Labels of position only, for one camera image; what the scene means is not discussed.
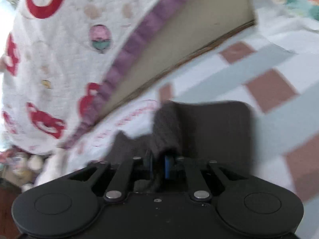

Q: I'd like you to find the beige bed base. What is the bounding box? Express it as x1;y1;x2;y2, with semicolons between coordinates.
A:
98;0;254;118

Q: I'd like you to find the brown wooden cabinet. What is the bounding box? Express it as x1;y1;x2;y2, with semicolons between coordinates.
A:
0;178;21;238

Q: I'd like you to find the grey bunny plush toy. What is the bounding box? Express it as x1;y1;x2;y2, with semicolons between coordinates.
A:
1;148;47;192

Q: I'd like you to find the checkered happy dog rug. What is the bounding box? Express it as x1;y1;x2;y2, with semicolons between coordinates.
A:
37;4;319;210

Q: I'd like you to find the white red bear quilt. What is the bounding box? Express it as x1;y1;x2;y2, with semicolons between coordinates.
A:
2;0;186;155

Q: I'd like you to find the dark brown knit sweater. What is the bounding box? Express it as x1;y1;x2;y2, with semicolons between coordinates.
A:
104;99;259;192

